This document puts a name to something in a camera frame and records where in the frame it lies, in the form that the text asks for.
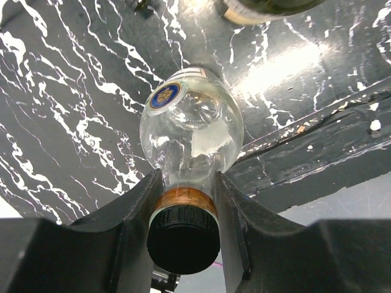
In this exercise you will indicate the dark green wine bottle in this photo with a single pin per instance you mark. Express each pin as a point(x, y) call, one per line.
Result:
point(259, 12)

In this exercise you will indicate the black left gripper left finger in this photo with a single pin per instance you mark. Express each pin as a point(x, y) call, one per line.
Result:
point(105, 251)

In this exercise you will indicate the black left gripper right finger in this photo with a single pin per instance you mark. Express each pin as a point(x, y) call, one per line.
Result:
point(265, 252)

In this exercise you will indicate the clear round glass bottle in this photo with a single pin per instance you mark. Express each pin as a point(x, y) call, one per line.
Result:
point(191, 129)

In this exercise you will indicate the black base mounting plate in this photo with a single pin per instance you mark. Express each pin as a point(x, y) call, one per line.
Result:
point(342, 145)

